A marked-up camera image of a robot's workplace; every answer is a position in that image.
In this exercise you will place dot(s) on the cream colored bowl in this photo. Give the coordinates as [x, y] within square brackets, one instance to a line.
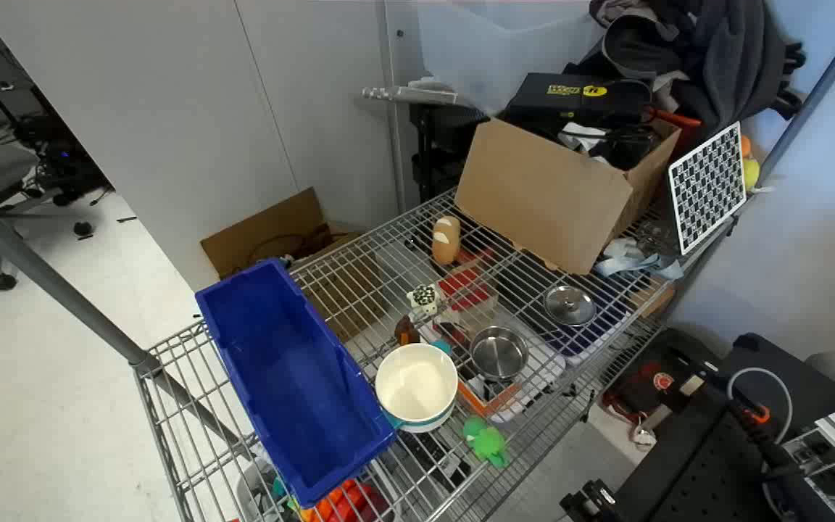
[417, 386]

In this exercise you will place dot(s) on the bread loaf toy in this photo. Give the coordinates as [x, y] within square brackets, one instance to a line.
[444, 242]

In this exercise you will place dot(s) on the small glass jar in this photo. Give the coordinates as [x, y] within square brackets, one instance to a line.
[424, 302]

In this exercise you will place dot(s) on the red flat item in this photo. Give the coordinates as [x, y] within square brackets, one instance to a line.
[462, 287]

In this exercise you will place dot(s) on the small steel pot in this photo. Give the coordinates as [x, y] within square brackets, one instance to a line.
[498, 355]

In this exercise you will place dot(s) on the open cardboard box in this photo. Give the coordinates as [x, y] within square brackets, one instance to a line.
[543, 193]

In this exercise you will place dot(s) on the cardboard box on floor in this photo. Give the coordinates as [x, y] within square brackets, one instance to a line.
[275, 234]

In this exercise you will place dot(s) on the steel pot lid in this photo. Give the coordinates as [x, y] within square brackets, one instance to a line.
[567, 306]

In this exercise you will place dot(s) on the blue plastic bin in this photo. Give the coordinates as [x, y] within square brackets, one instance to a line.
[292, 386]

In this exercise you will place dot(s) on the green plastic toy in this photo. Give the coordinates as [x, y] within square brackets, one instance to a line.
[486, 442]

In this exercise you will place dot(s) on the pale blue crumpled cloth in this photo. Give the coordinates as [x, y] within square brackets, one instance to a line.
[631, 260]

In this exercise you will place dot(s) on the black bag yellow logo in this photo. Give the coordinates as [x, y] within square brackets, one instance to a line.
[573, 96]

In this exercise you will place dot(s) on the clear plastic storage bin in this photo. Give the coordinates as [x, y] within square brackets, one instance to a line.
[493, 48]

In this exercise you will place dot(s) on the orange toy pile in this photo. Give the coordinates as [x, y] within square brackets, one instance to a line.
[346, 502]

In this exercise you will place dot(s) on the white perforated panel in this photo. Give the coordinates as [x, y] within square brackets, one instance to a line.
[709, 190]

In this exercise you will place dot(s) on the black table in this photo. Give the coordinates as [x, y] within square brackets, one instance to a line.
[709, 466]

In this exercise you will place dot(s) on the orange black clamp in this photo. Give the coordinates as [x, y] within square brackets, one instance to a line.
[756, 413]

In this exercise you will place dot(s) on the grey tripod pole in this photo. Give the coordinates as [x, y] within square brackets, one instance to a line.
[51, 280]

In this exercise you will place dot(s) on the dark clothing pile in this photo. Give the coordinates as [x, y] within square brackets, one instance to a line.
[727, 60]

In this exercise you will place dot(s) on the black office chair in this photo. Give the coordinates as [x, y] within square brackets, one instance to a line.
[41, 145]

